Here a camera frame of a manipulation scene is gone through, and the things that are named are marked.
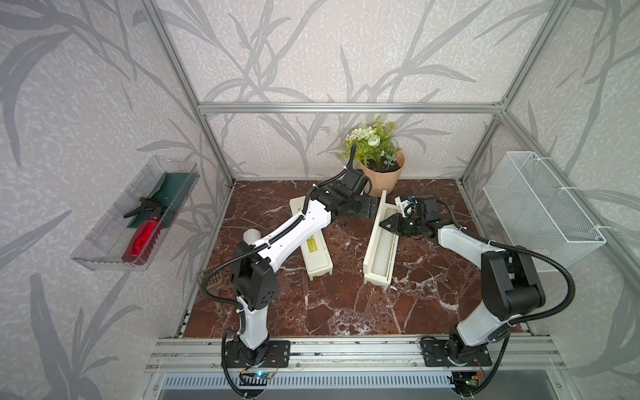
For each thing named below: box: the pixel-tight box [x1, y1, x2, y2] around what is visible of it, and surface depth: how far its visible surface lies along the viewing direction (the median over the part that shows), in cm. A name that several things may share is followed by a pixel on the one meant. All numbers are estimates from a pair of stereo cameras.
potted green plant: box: [338, 115, 406, 198], surface depth 102 cm
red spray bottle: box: [121, 202, 167, 266], surface depth 61 cm
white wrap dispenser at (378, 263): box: [363, 190, 402, 290], surface depth 88 cm
